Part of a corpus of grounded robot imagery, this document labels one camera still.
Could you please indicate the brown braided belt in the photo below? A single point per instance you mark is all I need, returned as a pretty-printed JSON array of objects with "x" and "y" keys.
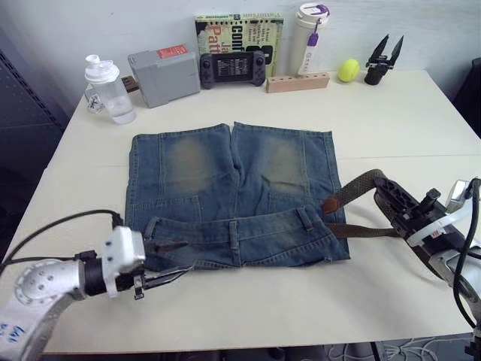
[{"x": 357, "y": 184}]

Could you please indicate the yellow tennis ball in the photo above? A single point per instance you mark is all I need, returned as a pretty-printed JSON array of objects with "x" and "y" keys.
[{"x": 349, "y": 70}]

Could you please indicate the blue denim shorts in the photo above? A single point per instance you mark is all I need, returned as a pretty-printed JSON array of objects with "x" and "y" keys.
[{"x": 233, "y": 195}]

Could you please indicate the small brown block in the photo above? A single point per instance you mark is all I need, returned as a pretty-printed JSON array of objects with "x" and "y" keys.
[{"x": 129, "y": 84}]

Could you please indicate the black table leg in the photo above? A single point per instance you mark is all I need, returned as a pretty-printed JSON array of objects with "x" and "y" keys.
[{"x": 374, "y": 351}]

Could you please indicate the spiral-bound book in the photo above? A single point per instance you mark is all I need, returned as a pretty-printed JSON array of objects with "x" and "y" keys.
[{"x": 225, "y": 34}]

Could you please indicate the wooden block with holes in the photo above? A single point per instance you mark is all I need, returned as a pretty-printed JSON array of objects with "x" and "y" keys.
[{"x": 297, "y": 82}]

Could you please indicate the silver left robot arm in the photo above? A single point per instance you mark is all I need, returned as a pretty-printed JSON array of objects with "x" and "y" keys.
[{"x": 37, "y": 283}]

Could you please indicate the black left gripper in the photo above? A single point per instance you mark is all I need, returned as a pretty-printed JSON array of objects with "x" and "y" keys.
[{"x": 126, "y": 283}]

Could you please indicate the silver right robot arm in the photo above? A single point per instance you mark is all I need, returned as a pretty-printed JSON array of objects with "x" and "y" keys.
[{"x": 447, "y": 265}]

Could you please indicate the grey box with red label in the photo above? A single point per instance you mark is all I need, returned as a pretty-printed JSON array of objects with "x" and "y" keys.
[{"x": 165, "y": 77}]

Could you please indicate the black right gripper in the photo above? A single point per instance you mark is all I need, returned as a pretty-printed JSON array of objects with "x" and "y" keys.
[{"x": 417, "y": 218}]

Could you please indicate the spare black two-finger gripper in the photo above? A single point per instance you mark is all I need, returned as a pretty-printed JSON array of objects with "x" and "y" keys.
[{"x": 377, "y": 69}]

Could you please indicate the dark chair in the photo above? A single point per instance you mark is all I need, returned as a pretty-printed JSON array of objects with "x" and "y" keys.
[{"x": 469, "y": 97}]

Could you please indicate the black handheld game console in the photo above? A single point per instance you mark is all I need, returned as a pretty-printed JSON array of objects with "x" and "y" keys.
[{"x": 231, "y": 67}]

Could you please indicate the clear plastic shaker bottle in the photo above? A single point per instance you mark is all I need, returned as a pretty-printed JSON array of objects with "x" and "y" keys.
[{"x": 112, "y": 96}]

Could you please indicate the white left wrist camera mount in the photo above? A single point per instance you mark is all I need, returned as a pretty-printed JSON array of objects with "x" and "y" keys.
[{"x": 124, "y": 244}]

